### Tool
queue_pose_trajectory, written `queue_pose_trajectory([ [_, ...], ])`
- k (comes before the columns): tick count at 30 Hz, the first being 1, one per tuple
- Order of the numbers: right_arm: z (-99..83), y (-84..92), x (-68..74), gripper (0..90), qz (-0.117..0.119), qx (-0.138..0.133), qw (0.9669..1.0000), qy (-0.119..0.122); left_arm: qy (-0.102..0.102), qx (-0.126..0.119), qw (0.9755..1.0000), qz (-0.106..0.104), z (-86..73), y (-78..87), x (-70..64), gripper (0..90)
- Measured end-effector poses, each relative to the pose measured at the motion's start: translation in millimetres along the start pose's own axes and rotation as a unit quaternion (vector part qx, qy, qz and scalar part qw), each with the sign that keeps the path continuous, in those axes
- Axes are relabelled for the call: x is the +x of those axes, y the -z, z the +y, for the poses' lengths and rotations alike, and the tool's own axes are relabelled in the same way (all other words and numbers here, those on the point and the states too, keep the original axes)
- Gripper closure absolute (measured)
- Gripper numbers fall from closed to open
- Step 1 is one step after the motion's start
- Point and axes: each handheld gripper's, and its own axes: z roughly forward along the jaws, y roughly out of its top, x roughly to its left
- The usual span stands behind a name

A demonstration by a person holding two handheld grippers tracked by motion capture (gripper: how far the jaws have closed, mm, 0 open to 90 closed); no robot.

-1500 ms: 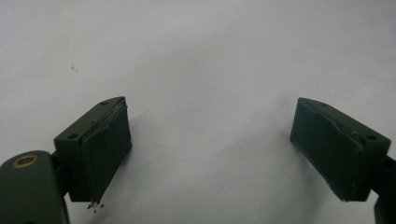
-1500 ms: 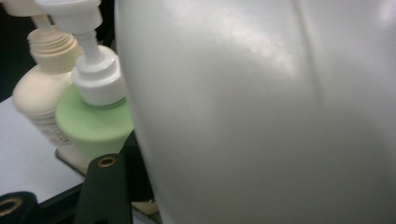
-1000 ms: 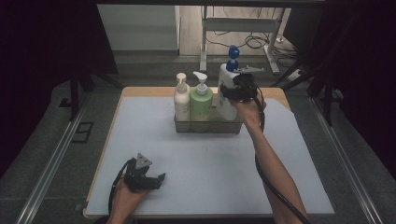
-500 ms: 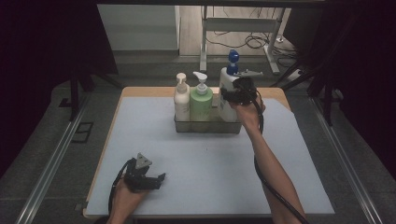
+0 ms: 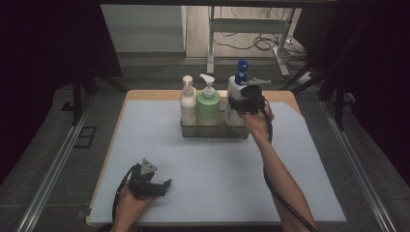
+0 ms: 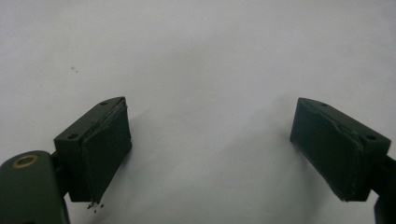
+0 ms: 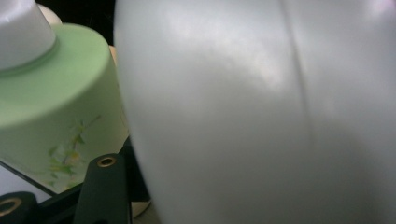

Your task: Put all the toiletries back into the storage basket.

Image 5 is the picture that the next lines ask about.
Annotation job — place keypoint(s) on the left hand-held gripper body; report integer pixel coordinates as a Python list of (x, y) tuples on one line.
[(145, 187)]

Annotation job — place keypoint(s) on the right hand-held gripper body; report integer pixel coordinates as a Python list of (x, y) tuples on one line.
[(253, 96)]

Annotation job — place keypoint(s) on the white bottle with blue pump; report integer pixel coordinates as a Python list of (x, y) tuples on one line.
[(233, 93)]

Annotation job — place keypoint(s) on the green bottle with white pump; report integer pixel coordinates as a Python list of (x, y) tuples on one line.
[(208, 109)]

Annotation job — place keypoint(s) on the grey metal mesh basket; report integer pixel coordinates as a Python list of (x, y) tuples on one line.
[(212, 131)]

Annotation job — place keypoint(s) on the cream bottle with cream pump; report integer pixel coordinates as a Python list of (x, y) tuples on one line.
[(188, 106)]

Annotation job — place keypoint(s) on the person's left hand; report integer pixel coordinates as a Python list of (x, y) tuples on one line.
[(130, 206)]

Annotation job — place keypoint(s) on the person's right hand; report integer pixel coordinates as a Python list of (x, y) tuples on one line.
[(257, 124)]

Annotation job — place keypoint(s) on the black metal stand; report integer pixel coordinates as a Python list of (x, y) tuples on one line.
[(76, 96), (338, 103)]

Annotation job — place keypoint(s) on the white metal desk frame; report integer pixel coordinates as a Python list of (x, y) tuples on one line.
[(248, 25)]

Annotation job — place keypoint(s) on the aluminium rail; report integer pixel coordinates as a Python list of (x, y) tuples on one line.
[(51, 174), (357, 167)]

